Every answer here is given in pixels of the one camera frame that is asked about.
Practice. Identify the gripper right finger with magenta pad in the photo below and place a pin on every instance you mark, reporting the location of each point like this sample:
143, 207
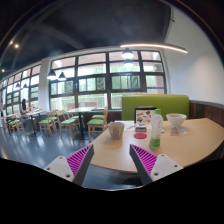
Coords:
152, 167

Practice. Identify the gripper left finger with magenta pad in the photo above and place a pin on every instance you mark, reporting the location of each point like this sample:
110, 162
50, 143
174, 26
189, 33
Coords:
73, 167

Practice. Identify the clear bottle with green cap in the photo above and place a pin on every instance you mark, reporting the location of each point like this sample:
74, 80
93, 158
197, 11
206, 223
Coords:
157, 123

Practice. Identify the red round coaster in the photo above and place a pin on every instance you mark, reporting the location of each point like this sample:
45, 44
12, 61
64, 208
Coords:
140, 135

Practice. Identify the wooden chair green cushion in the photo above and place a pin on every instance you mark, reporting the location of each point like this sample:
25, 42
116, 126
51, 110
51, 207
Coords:
14, 123
66, 124
98, 123
48, 124

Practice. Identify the white patterned cup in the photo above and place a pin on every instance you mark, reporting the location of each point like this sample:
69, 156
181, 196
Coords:
116, 129

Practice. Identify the menu card stand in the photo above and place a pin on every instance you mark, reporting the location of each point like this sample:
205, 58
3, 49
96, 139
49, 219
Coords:
143, 115

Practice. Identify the white ceramic bowl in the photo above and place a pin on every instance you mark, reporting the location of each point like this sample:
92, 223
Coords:
176, 119

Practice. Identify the wooden dining table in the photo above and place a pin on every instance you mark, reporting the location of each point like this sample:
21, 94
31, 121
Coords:
80, 111

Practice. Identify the green upholstered booth seat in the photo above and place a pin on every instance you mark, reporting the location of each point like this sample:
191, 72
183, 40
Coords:
167, 103

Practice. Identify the white pendant lamp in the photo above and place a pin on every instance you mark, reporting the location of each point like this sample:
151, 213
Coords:
52, 75
127, 54
62, 77
128, 63

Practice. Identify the curved linear ceiling light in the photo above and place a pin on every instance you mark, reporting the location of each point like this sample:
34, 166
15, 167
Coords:
157, 45

